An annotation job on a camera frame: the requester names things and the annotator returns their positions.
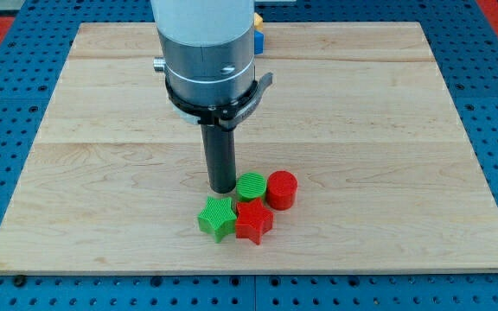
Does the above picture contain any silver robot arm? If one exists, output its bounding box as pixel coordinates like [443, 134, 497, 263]
[150, 0, 273, 131]

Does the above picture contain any red star block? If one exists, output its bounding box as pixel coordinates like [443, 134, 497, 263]
[235, 198, 274, 245]

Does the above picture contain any green star block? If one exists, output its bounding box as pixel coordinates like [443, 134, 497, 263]
[197, 197, 237, 243]

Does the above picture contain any green cylinder block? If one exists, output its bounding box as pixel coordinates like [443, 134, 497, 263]
[236, 172, 267, 202]

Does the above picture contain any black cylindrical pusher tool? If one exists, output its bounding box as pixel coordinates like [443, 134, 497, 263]
[201, 125, 236, 194]

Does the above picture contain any red cylinder block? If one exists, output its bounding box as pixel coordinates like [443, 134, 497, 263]
[265, 170, 298, 211]

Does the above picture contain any blue block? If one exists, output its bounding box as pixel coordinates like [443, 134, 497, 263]
[254, 30, 265, 55]

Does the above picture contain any yellow block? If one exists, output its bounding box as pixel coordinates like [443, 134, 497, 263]
[253, 13, 264, 32]

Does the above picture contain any wooden board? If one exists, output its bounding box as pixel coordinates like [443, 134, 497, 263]
[0, 22, 498, 276]

